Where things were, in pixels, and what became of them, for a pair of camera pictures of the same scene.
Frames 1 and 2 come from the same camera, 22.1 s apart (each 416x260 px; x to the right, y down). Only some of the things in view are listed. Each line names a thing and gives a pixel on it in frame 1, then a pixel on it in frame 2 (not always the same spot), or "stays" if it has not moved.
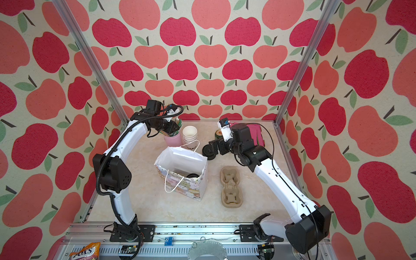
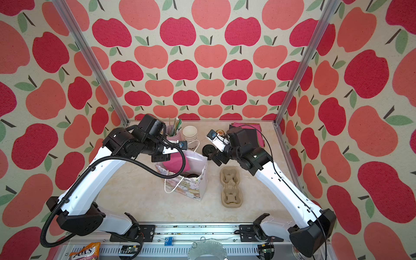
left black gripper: x=171 y=127 to x=162 y=157
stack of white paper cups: x=190 y=135 stays
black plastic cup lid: x=192 y=175 stays
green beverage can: x=218 y=134 stays
